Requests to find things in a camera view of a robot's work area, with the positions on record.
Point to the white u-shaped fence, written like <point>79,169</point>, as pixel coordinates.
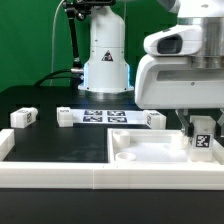
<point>110,175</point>

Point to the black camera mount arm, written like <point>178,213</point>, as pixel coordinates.
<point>79,10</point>

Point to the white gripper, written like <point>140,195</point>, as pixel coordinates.
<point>183,69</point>

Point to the sheet of fiducial tags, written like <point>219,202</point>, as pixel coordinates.
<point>107,116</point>

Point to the white square tabletop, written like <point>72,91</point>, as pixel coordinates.
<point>158,146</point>

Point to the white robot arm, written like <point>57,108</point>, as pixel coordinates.
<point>106,72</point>

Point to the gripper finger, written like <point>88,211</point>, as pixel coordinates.
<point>219,124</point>

